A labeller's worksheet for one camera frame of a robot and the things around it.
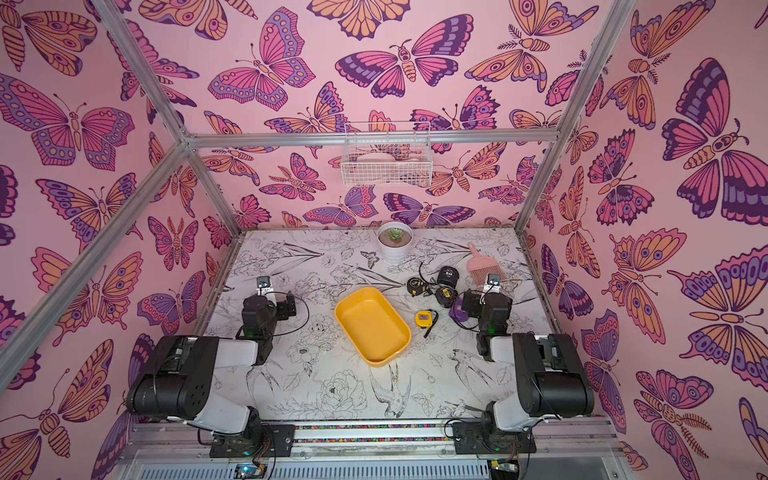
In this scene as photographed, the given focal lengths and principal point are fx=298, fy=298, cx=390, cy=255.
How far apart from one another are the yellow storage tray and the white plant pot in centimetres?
15

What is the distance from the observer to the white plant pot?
104 centimetres

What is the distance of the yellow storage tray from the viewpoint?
868 millimetres
